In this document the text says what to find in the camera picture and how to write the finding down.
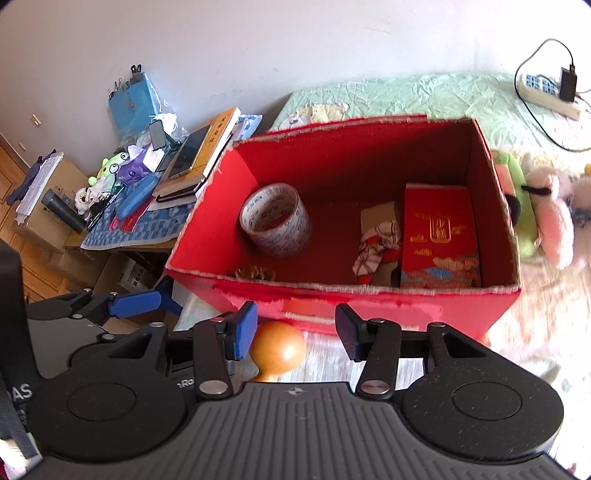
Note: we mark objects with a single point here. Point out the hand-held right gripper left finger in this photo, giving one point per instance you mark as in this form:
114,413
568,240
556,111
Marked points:
244,332

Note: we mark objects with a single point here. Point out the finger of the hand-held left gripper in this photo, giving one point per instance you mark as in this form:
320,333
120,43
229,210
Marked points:
167,290
134,303

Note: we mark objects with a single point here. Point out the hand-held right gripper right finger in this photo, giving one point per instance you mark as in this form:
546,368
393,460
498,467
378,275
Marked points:
348,332

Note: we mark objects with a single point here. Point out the orange wooden ball massager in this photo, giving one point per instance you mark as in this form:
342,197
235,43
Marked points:
277,346

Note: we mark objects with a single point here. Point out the brown pine cone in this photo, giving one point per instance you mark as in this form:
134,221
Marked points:
254,274

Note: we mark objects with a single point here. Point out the small brown cardboard box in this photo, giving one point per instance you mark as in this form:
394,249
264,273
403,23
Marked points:
376,214

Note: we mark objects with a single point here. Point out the printed clear tape roll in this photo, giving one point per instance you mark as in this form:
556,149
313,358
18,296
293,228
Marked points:
295,221

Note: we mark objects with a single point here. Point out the small red gift box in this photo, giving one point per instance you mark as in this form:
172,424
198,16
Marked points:
438,240

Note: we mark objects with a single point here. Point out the large red cardboard box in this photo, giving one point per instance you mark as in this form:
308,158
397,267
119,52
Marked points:
351,175

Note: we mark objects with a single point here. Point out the cardboard boxes under table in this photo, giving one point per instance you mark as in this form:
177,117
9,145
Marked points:
124,274

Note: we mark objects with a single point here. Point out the blue patterned table cloth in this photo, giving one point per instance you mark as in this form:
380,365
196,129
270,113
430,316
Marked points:
138,230

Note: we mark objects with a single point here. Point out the red checked cloth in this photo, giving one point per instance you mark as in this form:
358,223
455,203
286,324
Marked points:
378,244

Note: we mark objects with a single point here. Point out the brown cardboard carton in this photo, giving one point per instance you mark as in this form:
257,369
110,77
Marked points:
41,230

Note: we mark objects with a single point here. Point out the blue pencil case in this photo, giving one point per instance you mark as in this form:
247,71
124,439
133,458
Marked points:
136,196

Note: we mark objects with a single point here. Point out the black notebook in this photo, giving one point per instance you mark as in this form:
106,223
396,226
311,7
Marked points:
178,191

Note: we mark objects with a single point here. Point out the small white plush toy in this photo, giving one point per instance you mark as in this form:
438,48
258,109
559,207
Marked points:
87,198

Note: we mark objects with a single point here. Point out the dark thermos bottle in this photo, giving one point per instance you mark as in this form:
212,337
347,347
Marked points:
62,210

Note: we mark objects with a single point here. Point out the purple tissue pack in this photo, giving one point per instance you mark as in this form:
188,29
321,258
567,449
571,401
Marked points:
134,168

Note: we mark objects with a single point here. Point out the small green frog plush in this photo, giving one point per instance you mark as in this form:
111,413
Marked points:
113,166

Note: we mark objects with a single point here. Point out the smartphone with grey screen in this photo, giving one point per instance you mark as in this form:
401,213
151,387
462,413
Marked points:
189,154

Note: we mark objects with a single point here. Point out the stack of papers and cloth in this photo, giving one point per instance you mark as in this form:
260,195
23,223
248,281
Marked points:
39,180

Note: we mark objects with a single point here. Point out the black phone on stand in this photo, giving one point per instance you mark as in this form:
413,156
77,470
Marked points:
158,134

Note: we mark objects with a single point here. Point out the yellow book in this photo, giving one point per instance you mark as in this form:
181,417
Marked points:
221,134

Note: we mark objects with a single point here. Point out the blue hanging bag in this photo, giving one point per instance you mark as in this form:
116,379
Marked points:
134,106

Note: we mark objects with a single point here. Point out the pale bed blanket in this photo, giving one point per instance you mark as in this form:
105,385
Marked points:
545,314

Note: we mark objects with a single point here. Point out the cream cloth toy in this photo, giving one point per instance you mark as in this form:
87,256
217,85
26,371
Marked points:
318,113

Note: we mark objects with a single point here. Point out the green plush toy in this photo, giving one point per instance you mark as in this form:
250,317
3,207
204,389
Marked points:
521,184

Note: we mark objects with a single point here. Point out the pink plush toy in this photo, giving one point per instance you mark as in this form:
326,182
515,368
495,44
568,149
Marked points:
554,217

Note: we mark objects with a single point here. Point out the green bed sheet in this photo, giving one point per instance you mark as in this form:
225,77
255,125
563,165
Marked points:
415,94

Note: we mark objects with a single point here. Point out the white power strip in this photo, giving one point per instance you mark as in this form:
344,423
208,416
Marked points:
535,85

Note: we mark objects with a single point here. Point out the black charger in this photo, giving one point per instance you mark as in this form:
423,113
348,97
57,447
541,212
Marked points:
568,85

